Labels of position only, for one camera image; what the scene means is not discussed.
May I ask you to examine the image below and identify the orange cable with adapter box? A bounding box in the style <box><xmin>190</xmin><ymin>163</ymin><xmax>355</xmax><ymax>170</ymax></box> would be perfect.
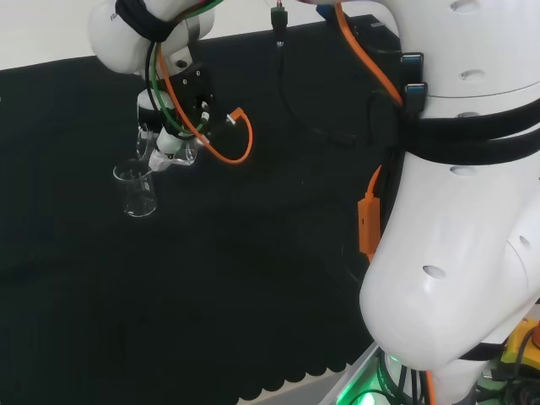
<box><xmin>335</xmin><ymin>0</ymin><xmax>438</xmax><ymax>405</ymax></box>

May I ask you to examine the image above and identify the black plug with blue inside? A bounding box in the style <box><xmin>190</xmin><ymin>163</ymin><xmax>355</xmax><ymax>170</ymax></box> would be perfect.
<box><xmin>403</xmin><ymin>82</ymin><xmax>428</xmax><ymax>116</ymax></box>
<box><xmin>400</xmin><ymin>52</ymin><xmax>425</xmax><ymax>82</ymax></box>

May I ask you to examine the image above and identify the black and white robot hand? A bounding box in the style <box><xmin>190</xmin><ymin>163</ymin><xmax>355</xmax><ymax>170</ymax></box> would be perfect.
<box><xmin>135</xmin><ymin>90</ymin><xmax>199</xmax><ymax>174</ymax></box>

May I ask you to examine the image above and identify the black bench cloth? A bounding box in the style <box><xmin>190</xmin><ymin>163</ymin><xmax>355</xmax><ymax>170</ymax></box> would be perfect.
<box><xmin>0</xmin><ymin>14</ymin><xmax>406</xmax><ymax>405</ymax></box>

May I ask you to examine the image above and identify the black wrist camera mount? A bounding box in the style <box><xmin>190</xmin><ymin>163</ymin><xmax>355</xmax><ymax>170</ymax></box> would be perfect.
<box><xmin>168</xmin><ymin>62</ymin><xmax>216</xmax><ymax>143</ymax></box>

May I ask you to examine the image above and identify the yellow stop button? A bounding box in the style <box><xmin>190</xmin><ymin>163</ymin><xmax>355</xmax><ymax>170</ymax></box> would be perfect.
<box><xmin>499</xmin><ymin>318</ymin><xmax>540</xmax><ymax>381</ymax></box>

